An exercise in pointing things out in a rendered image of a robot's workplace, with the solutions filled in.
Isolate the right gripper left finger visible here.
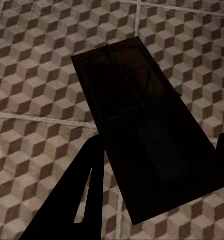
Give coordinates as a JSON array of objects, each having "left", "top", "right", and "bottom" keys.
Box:
[{"left": 19, "top": 133, "right": 105, "bottom": 240}]

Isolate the mousetrap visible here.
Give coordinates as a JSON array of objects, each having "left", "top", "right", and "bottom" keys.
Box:
[{"left": 71, "top": 36, "right": 224, "bottom": 225}]

